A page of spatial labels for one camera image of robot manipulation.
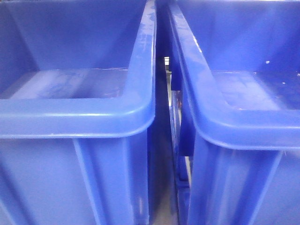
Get blue bin upper left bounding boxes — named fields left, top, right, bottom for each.
left=0, top=0, right=157, bottom=225

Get blue bin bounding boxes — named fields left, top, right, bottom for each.
left=0, top=0, right=157, bottom=225
left=168, top=0, right=300, bottom=225

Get blue bin upper right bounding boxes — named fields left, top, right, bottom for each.
left=168, top=0, right=300, bottom=225

